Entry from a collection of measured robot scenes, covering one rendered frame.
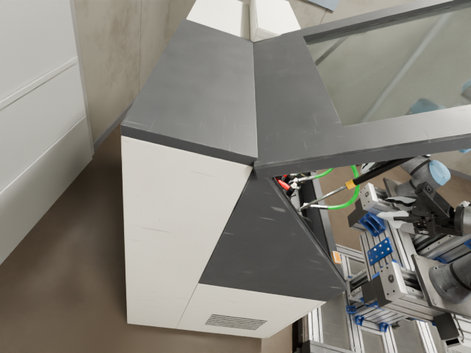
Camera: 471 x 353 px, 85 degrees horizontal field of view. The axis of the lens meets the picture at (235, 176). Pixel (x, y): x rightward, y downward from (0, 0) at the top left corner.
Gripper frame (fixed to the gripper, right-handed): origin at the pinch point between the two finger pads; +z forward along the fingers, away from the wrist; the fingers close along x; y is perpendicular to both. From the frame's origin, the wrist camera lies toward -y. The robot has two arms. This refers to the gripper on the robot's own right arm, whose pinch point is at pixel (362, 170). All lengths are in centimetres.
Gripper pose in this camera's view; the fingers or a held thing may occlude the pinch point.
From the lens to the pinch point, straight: 127.9
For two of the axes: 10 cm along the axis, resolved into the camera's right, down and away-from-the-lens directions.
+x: 0.3, -7.2, 6.9
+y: 9.6, 2.2, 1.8
